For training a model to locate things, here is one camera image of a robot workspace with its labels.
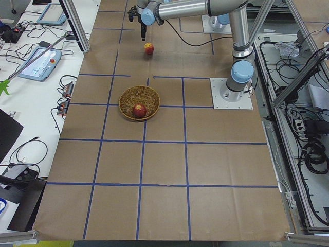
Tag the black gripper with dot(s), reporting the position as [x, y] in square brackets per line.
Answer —
[142, 26]

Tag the yellow-red apple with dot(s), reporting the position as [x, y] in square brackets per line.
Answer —
[149, 48]

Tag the woven wicker basket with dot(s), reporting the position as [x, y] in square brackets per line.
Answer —
[139, 94]

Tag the dark red apple in basket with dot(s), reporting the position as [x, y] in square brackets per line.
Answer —
[139, 110]

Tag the teach pendant far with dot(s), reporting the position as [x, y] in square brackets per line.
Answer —
[53, 14]

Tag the teach pendant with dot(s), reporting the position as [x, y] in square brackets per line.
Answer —
[53, 14]
[41, 68]

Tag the teach pendant near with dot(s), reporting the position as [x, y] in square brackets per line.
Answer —
[41, 68]

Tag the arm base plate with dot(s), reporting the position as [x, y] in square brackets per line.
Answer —
[227, 100]
[208, 29]

